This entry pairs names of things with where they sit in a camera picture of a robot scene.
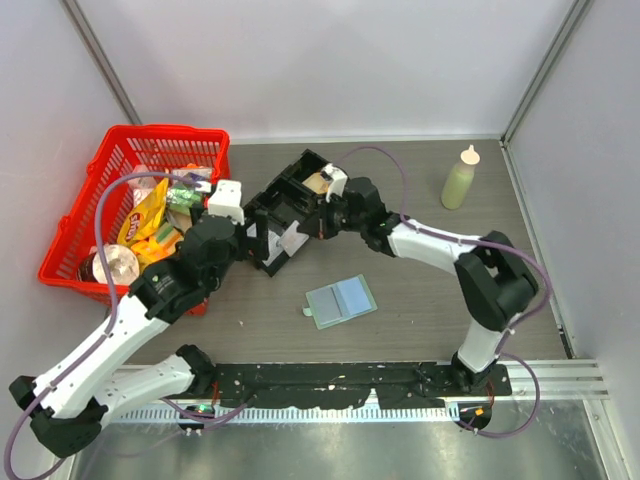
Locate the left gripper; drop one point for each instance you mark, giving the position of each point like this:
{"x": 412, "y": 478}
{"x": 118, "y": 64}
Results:
{"x": 261, "y": 233}

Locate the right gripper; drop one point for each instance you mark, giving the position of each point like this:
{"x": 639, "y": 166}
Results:
{"x": 325, "y": 231}

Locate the green leather card holder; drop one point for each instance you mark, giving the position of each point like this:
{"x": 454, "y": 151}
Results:
{"x": 339, "y": 302}

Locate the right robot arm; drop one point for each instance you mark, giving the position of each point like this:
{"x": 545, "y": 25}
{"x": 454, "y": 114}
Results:
{"x": 495, "y": 283}

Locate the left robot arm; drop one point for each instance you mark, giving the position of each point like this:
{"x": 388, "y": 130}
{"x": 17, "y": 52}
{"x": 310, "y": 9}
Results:
{"x": 69, "y": 405}

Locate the white card in tray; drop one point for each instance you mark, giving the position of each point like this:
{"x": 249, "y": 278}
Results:
{"x": 274, "y": 245}

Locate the tan card in tray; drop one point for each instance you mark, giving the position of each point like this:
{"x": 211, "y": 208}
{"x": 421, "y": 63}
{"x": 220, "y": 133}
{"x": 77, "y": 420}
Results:
{"x": 317, "y": 183}

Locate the black plastic organizer tray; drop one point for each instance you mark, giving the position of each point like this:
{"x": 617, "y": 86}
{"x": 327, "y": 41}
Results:
{"x": 286, "y": 199}

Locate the green sponge pack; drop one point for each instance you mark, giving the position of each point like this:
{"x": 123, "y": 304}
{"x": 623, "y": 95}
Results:
{"x": 181, "y": 198}

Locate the green yellow sponge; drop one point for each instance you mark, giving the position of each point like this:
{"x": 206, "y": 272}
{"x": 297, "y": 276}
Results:
{"x": 166, "y": 237}

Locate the green squeeze bottle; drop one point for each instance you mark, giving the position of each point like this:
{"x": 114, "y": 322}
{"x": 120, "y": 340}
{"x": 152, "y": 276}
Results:
{"x": 460, "y": 179}

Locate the yellow cracker box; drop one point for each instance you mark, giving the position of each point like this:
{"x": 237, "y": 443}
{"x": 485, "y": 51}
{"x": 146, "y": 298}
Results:
{"x": 150, "y": 251}

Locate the yellow snack bag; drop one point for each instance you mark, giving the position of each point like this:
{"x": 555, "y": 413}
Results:
{"x": 146, "y": 218}

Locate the white small packet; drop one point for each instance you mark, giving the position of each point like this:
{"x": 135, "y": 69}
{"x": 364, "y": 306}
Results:
{"x": 142, "y": 182}

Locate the toilet paper roll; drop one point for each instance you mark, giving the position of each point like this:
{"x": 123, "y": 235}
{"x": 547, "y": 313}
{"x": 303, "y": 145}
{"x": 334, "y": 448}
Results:
{"x": 122, "y": 264}

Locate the red plastic shopping basket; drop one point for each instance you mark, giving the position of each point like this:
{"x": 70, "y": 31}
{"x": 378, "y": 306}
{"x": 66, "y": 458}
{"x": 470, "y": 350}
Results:
{"x": 160, "y": 147}

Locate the dark round can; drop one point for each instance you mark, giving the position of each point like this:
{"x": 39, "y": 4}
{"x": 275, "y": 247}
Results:
{"x": 87, "y": 269}

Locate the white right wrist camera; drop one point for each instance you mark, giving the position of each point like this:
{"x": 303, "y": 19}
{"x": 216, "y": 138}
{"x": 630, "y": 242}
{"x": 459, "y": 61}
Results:
{"x": 335, "y": 177}

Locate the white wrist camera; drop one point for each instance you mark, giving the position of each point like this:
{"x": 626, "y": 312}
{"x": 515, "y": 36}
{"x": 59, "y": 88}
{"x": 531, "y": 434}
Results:
{"x": 225, "y": 201}
{"x": 335, "y": 177}

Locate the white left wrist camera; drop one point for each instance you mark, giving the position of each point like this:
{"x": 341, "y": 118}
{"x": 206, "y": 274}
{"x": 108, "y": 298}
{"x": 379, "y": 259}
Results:
{"x": 225, "y": 201}

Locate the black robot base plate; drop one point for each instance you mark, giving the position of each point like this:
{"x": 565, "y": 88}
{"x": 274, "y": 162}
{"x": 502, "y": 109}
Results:
{"x": 338, "y": 386}

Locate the aluminium front rail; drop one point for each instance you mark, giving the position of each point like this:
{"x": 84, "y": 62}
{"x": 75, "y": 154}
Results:
{"x": 538, "y": 382}

